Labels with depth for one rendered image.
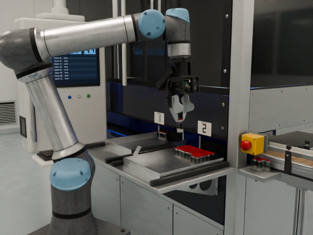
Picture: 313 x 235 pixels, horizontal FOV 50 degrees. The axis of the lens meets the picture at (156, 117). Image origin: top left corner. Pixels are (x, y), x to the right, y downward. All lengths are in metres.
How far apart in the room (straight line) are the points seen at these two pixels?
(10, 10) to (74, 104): 4.76
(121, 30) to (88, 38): 0.09
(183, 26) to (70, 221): 0.68
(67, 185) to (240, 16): 0.89
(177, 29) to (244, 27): 0.37
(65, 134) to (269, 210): 1.04
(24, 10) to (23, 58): 5.77
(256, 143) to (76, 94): 1.14
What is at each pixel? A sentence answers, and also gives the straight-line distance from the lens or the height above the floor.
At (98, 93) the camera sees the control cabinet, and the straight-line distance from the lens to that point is 2.12.
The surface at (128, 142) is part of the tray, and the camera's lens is 1.84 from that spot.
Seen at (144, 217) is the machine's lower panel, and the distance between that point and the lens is 2.10.
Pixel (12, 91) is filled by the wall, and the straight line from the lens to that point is 6.63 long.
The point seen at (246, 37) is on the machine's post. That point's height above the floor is 1.41.
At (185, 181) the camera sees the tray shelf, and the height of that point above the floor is 0.88.
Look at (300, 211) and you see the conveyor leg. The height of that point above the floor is 0.73.
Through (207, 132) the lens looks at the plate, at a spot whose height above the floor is 1.00.
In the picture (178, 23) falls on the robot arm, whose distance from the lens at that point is 1.09.
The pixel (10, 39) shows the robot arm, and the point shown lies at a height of 1.38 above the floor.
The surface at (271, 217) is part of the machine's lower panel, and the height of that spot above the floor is 0.59.
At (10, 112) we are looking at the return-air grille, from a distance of 6.65.
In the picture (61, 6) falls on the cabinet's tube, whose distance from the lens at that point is 2.10.
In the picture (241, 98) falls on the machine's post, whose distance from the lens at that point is 1.39.
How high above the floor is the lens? 1.32
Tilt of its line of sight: 10 degrees down
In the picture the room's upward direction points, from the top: straight up
